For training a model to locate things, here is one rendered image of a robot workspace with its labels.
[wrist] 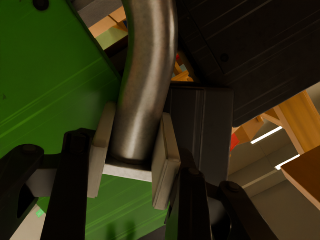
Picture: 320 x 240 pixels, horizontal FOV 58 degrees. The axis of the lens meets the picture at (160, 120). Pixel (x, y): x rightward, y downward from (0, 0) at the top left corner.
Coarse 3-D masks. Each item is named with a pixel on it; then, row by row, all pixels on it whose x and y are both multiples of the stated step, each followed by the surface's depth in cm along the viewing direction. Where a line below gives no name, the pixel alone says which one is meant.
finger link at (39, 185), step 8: (80, 128) 16; (48, 160) 13; (56, 160) 13; (40, 168) 12; (48, 168) 12; (56, 168) 12; (32, 176) 12; (40, 176) 12; (48, 176) 12; (24, 184) 12; (32, 184) 12; (40, 184) 12; (48, 184) 12; (24, 192) 12; (32, 192) 12; (40, 192) 12; (48, 192) 12
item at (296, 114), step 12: (300, 96) 94; (276, 108) 99; (288, 108) 94; (300, 108) 94; (288, 120) 95; (300, 120) 95; (312, 120) 94; (288, 132) 102; (300, 132) 95; (312, 132) 95; (300, 144) 96; (312, 144) 96
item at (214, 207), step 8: (184, 152) 17; (184, 160) 16; (192, 160) 16; (176, 176) 14; (176, 184) 14; (208, 184) 14; (176, 192) 14; (208, 192) 13; (208, 200) 13; (216, 200) 13; (216, 208) 13; (216, 216) 13; (224, 216) 13; (216, 224) 13; (224, 224) 13
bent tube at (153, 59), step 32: (128, 0) 16; (160, 0) 15; (128, 32) 17; (160, 32) 16; (128, 64) 17; (160, 64) 17; (128, 96) 17; (160, 96) 18; (128, 128) 18; (128, 160) 18
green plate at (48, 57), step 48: (0, 0) 18; (48, 0) 18; (0, 48) 19; (48, 48) 19; (96, 48) 19; (0, 96) 20; (48, 96) 20; (96, 96) 20; (0, 144) 21; (48, 144) 22; (144, 192) 24
